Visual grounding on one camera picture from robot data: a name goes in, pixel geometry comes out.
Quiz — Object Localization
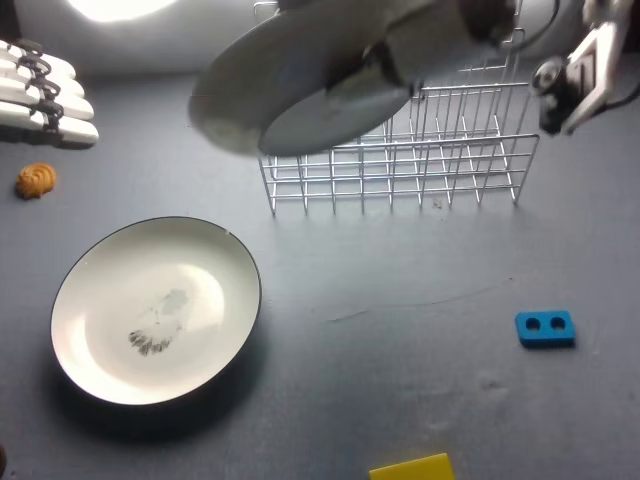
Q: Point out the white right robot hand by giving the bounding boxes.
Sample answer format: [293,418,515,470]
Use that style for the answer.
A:
[324,0,519,101]

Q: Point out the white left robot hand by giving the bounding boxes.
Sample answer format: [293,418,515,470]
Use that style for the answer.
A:
[0,38,100,149]

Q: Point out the white plate with dark rim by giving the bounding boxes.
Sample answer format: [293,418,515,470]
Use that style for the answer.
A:
[49,215,264,409]
[188,0,424,159]

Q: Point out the orange swirl cookie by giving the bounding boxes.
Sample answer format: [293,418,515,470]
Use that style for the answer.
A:
[15,162,57,200]

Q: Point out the blue block with two holes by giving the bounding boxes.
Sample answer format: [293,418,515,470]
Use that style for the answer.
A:
[514,310,577,350]

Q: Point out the yellow rectangular block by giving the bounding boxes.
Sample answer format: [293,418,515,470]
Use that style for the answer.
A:
[368,452,456,480]

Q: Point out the silver wire dish rack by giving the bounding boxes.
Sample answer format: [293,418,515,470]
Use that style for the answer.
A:
[253,0,540,216]

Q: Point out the black camera cable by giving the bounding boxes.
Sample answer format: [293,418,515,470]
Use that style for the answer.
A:
[509,0,561,51]

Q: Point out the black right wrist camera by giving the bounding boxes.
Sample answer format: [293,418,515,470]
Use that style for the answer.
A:
[531,54,577,137]

